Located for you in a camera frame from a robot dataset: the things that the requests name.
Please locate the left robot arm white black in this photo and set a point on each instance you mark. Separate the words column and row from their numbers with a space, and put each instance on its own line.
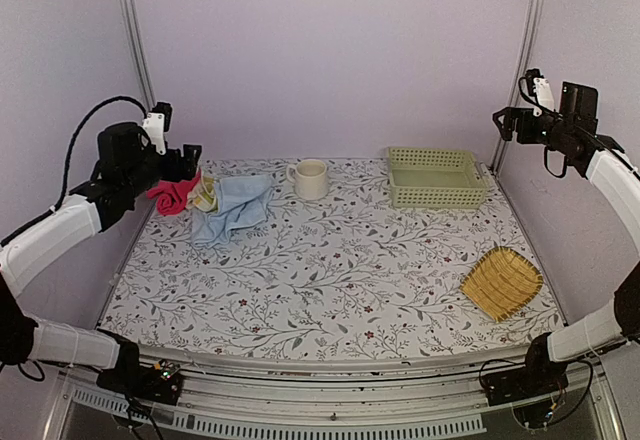
column 131, row 160

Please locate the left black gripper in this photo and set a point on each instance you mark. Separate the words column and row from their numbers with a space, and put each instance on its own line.
column 176, row 172

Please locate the cream green patterned towel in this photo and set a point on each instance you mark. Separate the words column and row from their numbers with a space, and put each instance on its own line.
column 203, row 196

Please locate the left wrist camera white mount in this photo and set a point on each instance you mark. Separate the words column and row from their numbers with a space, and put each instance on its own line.
column 156, row 124

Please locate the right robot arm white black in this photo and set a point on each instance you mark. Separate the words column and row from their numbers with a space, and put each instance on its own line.
column 570, row 128

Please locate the light blue towel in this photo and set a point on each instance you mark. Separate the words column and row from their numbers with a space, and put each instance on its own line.
column 241, row 203

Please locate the yellow bamboo tray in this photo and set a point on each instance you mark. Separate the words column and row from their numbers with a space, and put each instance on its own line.
column 502, row 283

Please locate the pink rolled towel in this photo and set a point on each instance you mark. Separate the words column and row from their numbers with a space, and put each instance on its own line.
column 171, row 198

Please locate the aluminium frame post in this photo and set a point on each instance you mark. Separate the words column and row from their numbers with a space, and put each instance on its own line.
column 135, row 43
column 531, row 25

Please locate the left aluminium frame post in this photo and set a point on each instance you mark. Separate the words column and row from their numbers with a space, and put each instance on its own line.
column 135, row 43

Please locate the cream ceramic mug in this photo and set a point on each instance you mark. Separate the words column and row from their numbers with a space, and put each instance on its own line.
column 309, row 178

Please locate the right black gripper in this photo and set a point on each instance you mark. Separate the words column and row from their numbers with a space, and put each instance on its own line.
column 525, row 135

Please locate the right aluminium frame post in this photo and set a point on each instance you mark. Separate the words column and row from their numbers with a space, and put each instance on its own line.
column 531, row 25

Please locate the green plastic basket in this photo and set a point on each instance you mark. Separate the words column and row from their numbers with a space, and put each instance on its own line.
column 435, row 178

